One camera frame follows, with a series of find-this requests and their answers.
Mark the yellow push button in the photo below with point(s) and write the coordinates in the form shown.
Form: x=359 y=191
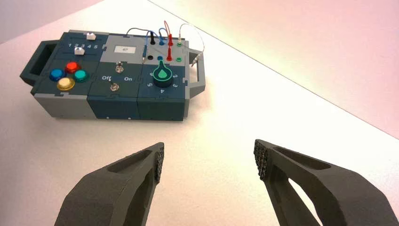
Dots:
x=65 y=84

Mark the small grey display screen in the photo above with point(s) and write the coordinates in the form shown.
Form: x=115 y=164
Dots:
x=124 y=49

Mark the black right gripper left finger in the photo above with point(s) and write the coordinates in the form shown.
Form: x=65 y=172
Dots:
x=103 y=193

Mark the blue push button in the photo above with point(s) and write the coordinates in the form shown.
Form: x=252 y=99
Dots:
x=56 y=75

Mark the green black rotary knob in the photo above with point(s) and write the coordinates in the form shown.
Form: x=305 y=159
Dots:
x=162 y=77

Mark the red push button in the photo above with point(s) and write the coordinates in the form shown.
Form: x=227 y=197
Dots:
x=72 y=67

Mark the blue grey task board box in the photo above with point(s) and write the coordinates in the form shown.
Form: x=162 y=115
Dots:
x=124 y=99

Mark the green push button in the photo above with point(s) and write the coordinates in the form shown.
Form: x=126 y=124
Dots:
x=81 y=75

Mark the metal toggle switch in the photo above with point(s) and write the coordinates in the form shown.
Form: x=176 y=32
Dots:
x=114 y=87
x=118 y=67

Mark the white slider knob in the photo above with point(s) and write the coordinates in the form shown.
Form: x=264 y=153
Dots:
x=79 y=51
x=91 y=36

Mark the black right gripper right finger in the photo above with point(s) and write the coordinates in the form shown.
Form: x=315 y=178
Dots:
x=339 y=193

